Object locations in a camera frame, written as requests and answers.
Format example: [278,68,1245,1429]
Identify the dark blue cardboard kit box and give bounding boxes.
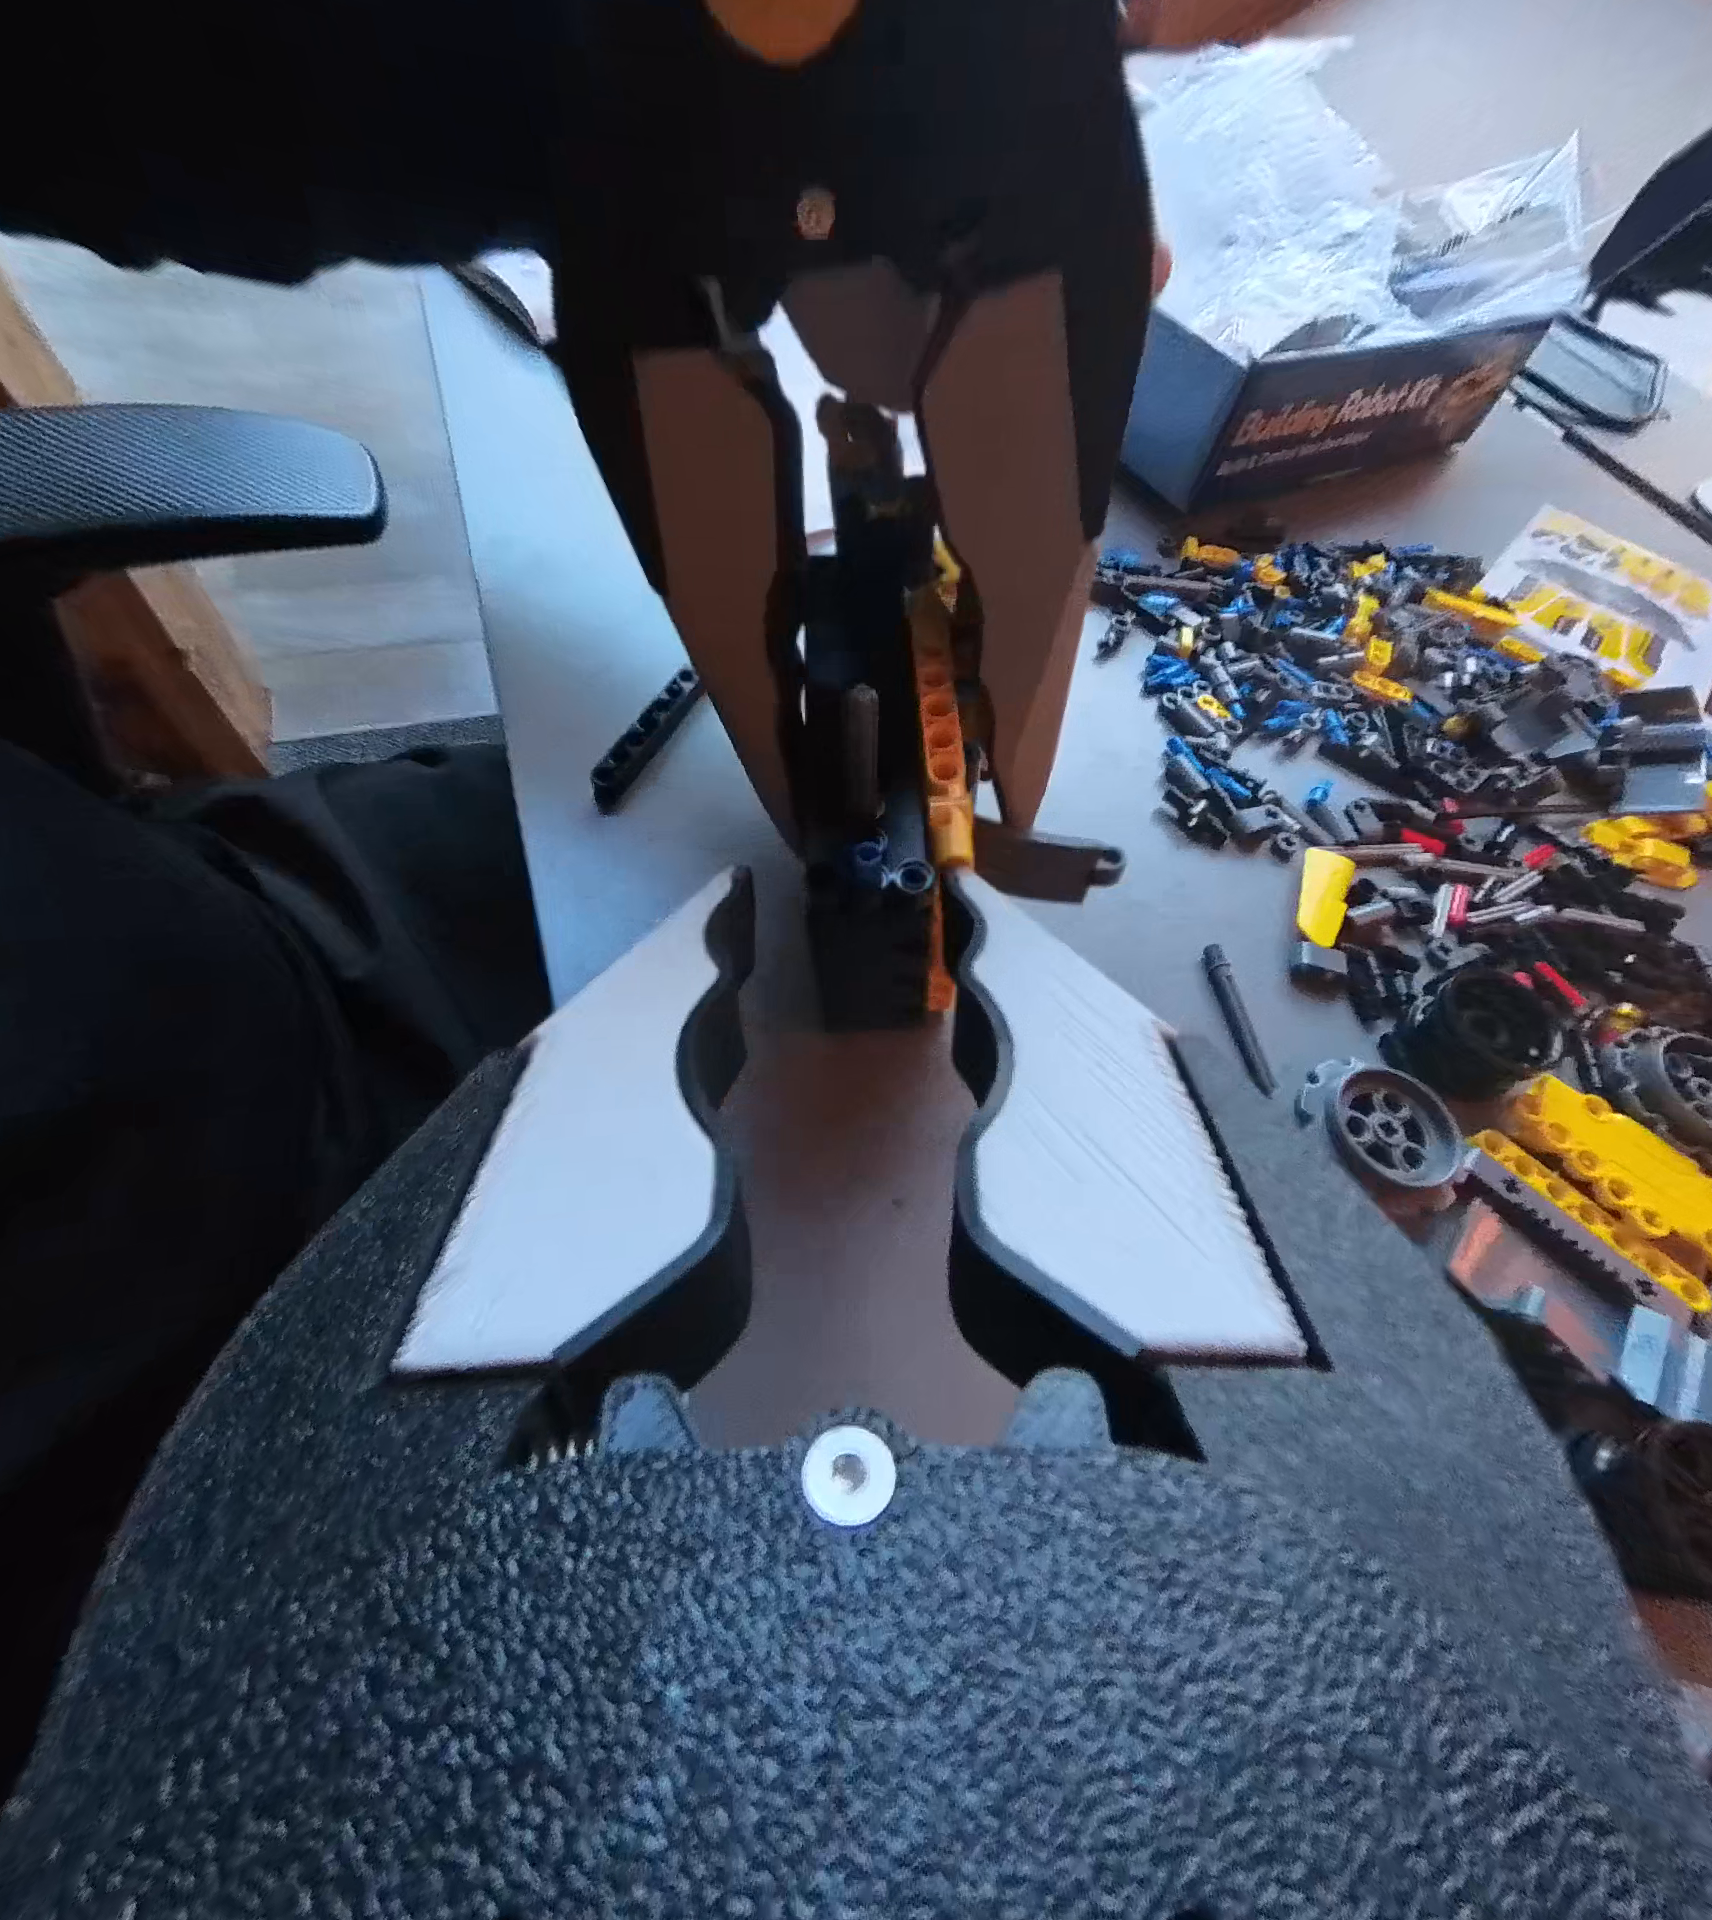
[1118,52,1712,519]

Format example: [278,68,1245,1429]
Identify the grey wheel hub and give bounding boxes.
[1298,1055,1466,1193]
[1607,1025,1712,1158]

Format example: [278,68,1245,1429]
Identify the dark grey axle rod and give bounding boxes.
[832,682,888,849]
[1201,942,1278,1098]

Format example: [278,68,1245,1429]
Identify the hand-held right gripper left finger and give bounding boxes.
[390,866,757,1379]

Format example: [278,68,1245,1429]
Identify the clear plastic bags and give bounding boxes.
[1133,35,1595,361]

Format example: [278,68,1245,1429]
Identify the yellow and grey brick assembly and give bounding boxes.
[1449,1071,1712,1441]

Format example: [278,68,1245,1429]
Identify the yellow toy brick vehicle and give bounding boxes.
[796,395,1128,1037]

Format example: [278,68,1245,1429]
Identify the black cable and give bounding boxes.
[1509,313,1712,580]

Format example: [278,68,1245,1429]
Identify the long black holed beam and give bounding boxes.
[591,663,705,816]

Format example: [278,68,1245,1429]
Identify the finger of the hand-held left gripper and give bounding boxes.
[634,343,816,858]
[921,262,1115,833]

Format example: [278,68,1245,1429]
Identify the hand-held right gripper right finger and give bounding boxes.
[942,866,1317,1369]

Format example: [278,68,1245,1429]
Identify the black office chair armrest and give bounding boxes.
[0,403,395,782]

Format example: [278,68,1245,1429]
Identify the pile of small brick parts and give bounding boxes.
[1097,532,1712,1051]

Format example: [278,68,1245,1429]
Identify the yellow and grey sticker sheet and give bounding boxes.
[1479,505,1712,782]

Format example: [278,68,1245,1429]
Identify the grey desk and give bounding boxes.
[412,262,1712,1920]

